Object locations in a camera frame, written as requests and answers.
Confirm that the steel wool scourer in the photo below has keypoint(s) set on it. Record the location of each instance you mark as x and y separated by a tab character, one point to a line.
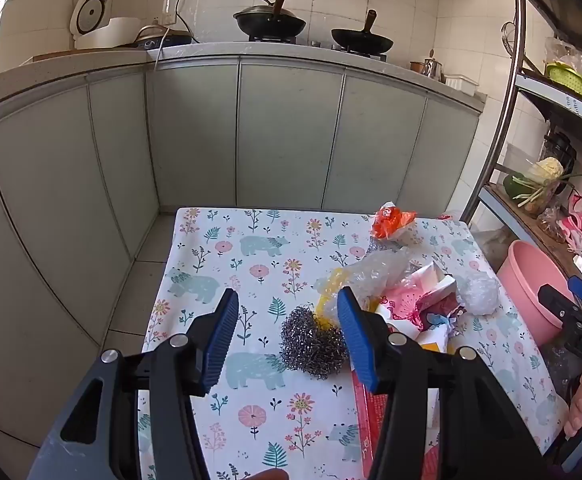
311	345

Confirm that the metal strainer ladle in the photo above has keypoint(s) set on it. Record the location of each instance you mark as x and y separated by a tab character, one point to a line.
508	35

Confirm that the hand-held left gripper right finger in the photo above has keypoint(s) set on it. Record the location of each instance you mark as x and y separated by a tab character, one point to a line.
353	340

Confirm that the black wok with lid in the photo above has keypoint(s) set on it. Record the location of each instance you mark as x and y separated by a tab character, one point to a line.
268	22

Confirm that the red and white plastic bag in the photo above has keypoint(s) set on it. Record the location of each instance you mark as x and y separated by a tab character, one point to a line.
448	216

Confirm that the green scallions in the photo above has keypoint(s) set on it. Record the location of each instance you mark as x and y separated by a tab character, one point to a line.
536	192

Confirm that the dark green vegetable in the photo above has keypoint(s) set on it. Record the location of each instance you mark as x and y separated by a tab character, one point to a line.
511	187

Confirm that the clear plastic bag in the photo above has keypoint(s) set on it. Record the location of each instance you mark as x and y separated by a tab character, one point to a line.
381	270

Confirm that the black induction cooker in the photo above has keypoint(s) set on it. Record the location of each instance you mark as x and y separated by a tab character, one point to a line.
171	39

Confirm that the floral bear tablecloth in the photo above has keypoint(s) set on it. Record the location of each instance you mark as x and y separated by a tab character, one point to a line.
251	260

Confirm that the black gas stove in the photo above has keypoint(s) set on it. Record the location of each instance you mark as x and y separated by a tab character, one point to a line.
371	53

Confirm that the metal kettle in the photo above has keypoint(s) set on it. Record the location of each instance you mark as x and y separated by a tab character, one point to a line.
432	67

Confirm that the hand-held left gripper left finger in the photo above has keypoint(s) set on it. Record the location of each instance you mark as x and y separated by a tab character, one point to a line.
218	340

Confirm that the red carton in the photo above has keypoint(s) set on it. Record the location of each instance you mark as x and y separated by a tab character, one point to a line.
366	420

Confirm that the black blender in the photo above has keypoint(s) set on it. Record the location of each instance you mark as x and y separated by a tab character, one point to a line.
558	147

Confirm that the napa cabbage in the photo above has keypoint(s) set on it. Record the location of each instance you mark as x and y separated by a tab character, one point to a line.
546	169

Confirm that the yellow foam net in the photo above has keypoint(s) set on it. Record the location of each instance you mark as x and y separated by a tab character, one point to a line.
328	285

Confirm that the pink plastic bucket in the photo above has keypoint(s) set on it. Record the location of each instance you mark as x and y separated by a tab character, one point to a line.
526	285

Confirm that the pink and white packaging trash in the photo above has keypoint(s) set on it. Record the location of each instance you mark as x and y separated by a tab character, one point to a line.
421	300

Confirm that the white rice cooker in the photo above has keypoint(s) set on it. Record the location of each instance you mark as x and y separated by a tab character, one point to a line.
106	30

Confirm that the green plastic basket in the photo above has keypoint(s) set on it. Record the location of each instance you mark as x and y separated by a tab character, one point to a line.
571	82

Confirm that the grey kitchen cabinet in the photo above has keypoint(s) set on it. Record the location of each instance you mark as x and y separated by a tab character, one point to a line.
281	135

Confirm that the brown mug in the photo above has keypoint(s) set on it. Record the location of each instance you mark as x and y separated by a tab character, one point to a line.
417	67

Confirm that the white plastic container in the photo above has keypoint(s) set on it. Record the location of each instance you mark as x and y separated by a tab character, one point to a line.
461	85

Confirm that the person's left hand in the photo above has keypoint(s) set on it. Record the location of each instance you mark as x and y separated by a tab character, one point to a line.
268	475

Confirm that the clear plastic tub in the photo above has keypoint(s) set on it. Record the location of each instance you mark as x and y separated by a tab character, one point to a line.
515	157

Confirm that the crumpled clear plastic ball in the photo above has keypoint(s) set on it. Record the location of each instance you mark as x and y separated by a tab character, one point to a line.
478	292

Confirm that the metal shelf rack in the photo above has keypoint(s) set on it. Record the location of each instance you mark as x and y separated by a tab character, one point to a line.
508	85

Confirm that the bag of brown food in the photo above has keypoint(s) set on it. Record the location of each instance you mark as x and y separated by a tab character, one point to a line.
553	222

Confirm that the orange plastic wrapper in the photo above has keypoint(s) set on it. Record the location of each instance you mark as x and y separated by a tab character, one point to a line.
388	222

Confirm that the cardboard shelf liner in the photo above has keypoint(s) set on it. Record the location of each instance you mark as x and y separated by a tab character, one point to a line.
526	220

